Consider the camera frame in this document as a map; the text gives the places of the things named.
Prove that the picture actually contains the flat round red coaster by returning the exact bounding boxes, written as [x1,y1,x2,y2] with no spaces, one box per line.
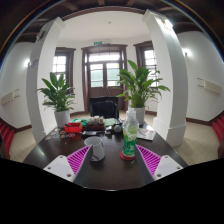
[118,150,137,162]

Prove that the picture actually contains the potted plant in white pot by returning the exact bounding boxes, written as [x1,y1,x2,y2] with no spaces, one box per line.
[115,59,171,126]
[37,71,77,129]

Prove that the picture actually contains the black chair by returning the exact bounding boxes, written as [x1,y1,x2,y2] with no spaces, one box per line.
[89,96,120,120]

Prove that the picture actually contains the white cup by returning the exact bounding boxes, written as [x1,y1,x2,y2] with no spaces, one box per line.
[83,135,106,163]

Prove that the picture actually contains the brown wooden glazed door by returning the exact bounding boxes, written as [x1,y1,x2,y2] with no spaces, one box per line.
[81,44,129,113]

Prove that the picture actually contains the clear bottle with green label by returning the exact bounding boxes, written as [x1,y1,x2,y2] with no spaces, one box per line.
[121,107,140,158]

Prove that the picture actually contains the white wall radiator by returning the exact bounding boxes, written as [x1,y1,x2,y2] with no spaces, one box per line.
[0,88,20,107]
[196,77,224,96]

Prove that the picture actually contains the brown framed window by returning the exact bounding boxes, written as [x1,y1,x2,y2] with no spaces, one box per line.
[133,40,158,88]
[52,47,77,91]

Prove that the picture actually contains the sheet of round stickers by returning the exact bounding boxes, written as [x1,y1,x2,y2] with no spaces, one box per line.
[44,128,77,141]

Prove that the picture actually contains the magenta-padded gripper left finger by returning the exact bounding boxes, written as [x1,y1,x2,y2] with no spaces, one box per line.
[42,144,94,187]

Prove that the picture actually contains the green book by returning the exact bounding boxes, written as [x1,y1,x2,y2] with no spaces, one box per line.
[104,117,117,128]

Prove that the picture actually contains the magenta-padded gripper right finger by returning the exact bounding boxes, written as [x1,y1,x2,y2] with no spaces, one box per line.
[133,144,184,186]

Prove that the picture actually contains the white printed booklet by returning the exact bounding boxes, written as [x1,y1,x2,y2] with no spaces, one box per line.
[136,128,157,142]

